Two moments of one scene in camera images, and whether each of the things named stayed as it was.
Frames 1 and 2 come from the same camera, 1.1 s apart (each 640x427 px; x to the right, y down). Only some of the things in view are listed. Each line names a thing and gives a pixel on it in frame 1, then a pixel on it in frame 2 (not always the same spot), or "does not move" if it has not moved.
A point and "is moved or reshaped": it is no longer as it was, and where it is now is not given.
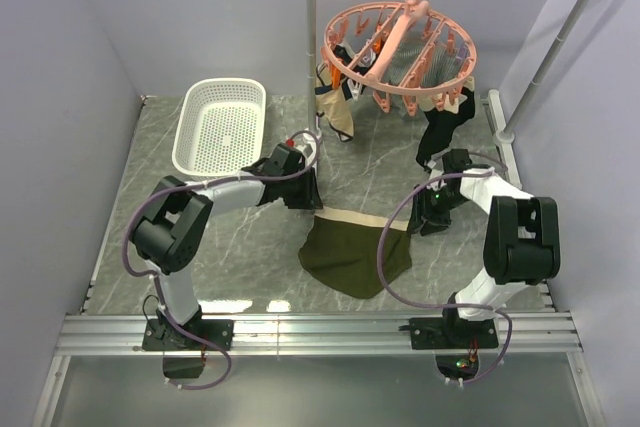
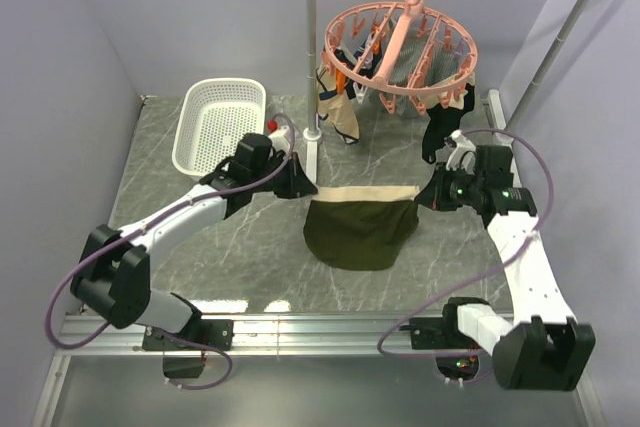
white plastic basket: (220, 127) does not move
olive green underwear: (340, 251) is moved or reshaped
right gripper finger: (419, 211) -> (430, 195)
